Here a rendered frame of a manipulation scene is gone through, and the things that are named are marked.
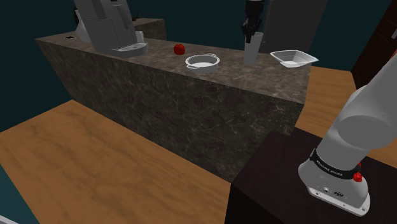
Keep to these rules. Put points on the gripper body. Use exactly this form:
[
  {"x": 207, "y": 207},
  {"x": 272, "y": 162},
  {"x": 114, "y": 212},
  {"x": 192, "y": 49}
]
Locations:
[{"x": 253, "y": 15}]

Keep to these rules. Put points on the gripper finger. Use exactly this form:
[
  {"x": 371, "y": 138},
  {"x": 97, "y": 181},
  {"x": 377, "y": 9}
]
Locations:
[{"x": 248, "y": 37}]

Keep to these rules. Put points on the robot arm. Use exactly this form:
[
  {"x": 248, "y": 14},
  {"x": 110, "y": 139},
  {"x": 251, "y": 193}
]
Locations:
[{"x": 347, "y": 133}]

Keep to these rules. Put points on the tall grey cup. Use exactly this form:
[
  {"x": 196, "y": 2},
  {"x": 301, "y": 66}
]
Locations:
[{"x": 252, "y": 51}]

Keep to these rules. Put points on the white square bowl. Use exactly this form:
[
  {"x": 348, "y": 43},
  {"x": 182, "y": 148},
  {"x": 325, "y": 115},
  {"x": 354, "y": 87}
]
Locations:
[{"x": 293, "y": 59}]

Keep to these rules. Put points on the red apple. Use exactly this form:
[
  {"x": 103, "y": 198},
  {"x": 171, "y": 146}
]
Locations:
[{"x": 179, "y": 49}]

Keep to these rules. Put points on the dark wooden cabinet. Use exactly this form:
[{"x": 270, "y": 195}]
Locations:
[{"x": 377, "y": 46}]

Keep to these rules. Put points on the grey coffee machine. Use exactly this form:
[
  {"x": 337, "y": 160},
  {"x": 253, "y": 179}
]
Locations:
[{"x": 107, "y": 28}]

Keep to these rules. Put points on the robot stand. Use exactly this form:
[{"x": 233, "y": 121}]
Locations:
[{"x": 273, "y": 186}]

